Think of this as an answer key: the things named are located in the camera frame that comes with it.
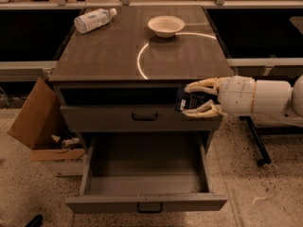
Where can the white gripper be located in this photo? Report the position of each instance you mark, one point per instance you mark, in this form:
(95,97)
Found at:
(237,96)

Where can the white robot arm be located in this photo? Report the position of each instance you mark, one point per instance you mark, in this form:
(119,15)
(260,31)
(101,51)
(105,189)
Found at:
(278,99)

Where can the grey drawer cabinet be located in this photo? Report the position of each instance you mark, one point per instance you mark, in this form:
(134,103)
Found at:
(126,63)

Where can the open grey lower drawer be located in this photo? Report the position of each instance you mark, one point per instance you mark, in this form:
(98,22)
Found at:
(146,173)

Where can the closed grey upper drawer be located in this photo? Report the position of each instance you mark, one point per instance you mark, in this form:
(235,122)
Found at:
(135,118)

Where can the black chair leg with caster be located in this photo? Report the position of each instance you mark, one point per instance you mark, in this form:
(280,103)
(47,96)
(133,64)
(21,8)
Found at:
(265,158)

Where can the white paper bowl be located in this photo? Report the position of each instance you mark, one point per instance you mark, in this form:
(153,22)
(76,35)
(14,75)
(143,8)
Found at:
(166,26)

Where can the clear plastic water bottle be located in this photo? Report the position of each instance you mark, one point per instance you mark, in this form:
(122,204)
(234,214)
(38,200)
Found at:
(94,19)

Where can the brown cardboard box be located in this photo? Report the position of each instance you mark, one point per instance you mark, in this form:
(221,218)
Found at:
(40,127)

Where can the black object on floor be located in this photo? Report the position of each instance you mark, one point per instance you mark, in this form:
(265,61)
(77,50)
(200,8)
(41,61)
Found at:
(37,221)

